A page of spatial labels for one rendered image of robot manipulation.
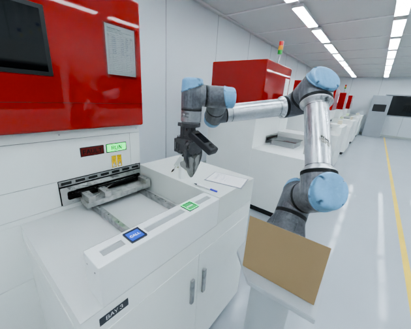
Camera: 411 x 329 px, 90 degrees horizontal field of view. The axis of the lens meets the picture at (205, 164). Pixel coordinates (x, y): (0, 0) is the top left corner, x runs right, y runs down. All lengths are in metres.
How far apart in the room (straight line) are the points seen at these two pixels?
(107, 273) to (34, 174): 0.63
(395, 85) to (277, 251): 13.12
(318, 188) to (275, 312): 0.52
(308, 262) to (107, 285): 0.58
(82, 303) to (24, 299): 0.70
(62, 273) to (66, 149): 0.55
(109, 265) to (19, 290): 0.79
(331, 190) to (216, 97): 0.47
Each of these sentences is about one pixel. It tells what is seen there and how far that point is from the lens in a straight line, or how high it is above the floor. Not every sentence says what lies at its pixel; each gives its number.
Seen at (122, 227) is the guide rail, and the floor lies 0.85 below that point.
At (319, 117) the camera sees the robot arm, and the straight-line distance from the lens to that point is 0.85.
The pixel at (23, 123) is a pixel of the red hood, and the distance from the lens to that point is 1.07.
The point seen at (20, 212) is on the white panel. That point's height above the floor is 0.88.
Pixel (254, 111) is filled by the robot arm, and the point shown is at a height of 1.35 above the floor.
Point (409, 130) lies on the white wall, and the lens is 13.72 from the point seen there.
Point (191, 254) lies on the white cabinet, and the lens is 0.96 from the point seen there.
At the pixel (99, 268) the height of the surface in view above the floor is 0.96.
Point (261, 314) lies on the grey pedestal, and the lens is 1.01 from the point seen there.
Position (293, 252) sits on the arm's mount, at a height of 0.97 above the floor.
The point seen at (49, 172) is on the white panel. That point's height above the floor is 1.03.
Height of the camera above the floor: 1.41
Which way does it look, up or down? 18 degrees down
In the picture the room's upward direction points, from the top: 4 degrees clockwise
